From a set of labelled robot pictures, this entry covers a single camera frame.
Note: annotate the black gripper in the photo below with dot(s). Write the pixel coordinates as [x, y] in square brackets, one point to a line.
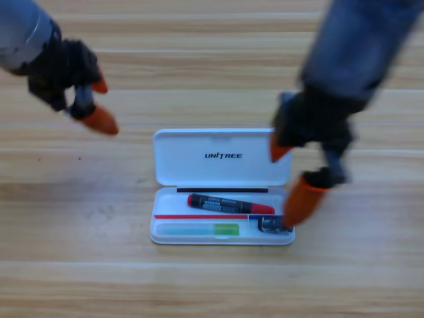
[63, 73]
[314, 119]

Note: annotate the black and blue eraser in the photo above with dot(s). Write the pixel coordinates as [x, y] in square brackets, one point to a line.
[270, 223]

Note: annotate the white Unitree pencil case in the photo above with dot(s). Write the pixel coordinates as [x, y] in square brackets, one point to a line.
[222, 165]

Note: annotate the red and black marker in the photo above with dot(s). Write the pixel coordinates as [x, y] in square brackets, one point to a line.
[225, 203]

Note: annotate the green capped pen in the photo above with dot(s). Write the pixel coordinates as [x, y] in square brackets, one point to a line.
[198, 229]

